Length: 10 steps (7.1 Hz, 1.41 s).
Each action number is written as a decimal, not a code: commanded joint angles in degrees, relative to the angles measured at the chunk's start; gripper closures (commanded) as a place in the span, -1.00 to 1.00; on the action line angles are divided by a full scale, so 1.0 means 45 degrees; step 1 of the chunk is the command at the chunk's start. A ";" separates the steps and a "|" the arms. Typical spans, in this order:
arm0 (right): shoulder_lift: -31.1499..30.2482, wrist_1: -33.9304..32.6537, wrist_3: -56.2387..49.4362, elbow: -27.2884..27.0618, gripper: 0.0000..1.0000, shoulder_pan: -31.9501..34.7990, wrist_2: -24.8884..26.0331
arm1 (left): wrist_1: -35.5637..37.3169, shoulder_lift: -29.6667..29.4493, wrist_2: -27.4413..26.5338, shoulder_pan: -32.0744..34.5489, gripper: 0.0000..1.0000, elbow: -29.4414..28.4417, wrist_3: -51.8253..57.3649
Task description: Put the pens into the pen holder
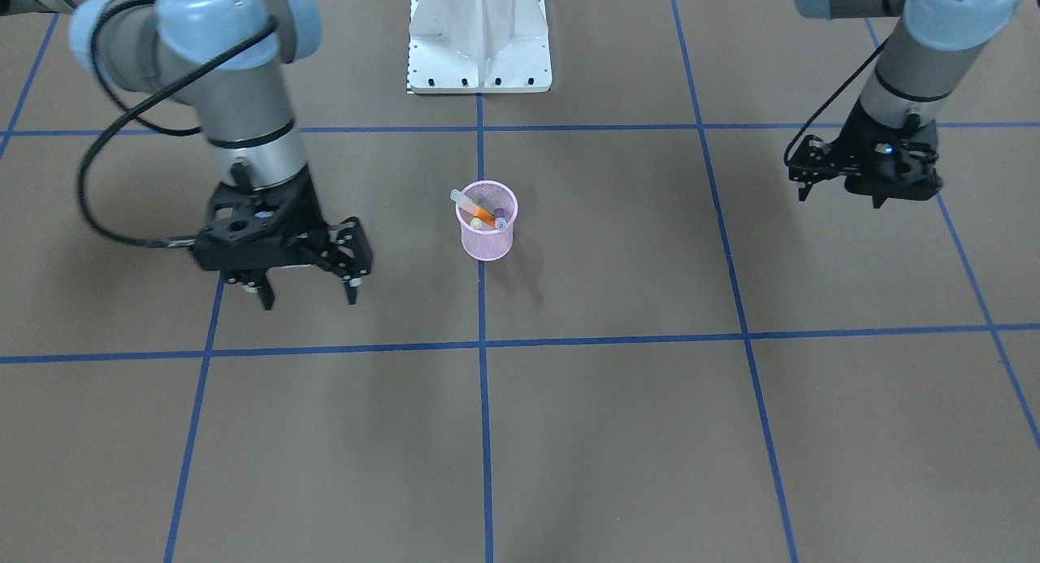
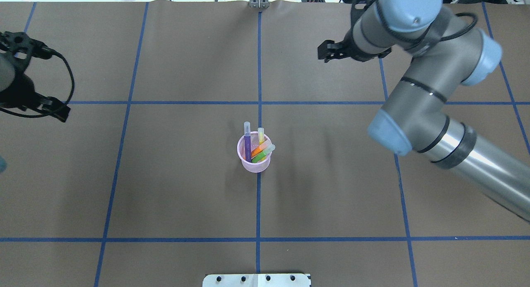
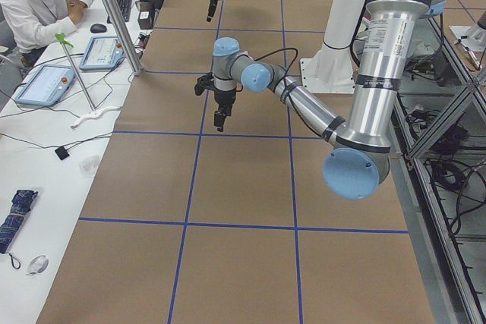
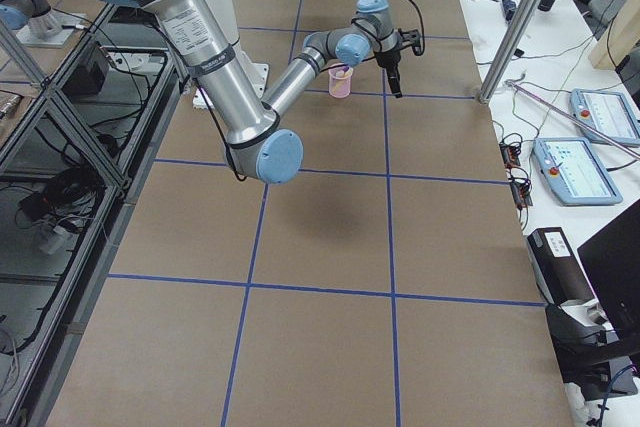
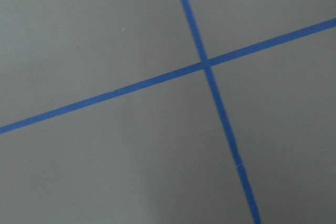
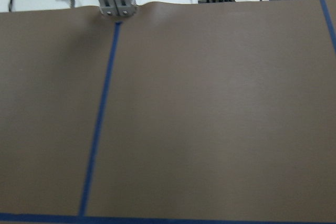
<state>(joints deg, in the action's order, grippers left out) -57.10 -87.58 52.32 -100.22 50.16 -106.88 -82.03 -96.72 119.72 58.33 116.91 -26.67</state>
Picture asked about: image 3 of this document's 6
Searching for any black keyboard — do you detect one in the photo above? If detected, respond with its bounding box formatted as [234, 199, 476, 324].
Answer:
[116, 0, 133, 22]

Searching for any teach pendant tablet far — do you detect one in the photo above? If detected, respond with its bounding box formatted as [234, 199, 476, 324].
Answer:
[79, 36, 125, 71]

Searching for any teach pendant tablet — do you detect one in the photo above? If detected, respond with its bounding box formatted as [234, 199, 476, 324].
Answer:
[14, 64, 75, 106]
[79, 36, 125, 71]

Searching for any black computer mouse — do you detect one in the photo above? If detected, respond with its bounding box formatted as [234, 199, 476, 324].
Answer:
[90, 24, 107, 34]

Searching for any metal rod stand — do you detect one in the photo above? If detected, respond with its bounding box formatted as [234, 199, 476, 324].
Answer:
[55, 33, 121, 130]

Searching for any person in white hoodie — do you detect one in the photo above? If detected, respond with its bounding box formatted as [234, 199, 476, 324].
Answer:
[0, 0, 96, 55]

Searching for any teach pendant tablet near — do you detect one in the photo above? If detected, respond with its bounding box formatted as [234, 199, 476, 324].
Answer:
[14, 64, 75, 106]

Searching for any folded blue umbrella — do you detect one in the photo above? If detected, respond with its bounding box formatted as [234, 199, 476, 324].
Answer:
[1, 190, 38, 254]

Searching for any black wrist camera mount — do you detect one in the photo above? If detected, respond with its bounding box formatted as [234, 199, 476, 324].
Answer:
[194, 72, 215, 96]

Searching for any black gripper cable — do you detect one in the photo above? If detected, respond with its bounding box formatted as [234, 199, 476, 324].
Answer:
[235, 47, 299, 93]

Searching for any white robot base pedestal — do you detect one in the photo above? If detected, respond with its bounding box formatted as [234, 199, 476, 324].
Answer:
[301, 0, 365, 94]

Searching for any aluminium frame post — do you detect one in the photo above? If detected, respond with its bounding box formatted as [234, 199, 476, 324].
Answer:
[102, 0, 142, 76]

